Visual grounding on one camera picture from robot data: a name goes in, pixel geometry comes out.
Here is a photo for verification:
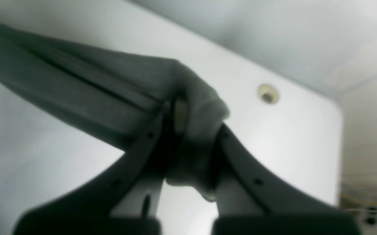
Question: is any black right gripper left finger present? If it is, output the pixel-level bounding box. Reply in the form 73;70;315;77
14;102;174;235

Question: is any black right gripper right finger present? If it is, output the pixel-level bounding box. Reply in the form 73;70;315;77
213;125;361;235

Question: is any dark grey T-shirt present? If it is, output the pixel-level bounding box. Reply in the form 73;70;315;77
0;24;229;202

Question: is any right table cable grommet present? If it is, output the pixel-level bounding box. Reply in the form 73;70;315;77
258;84;280;105

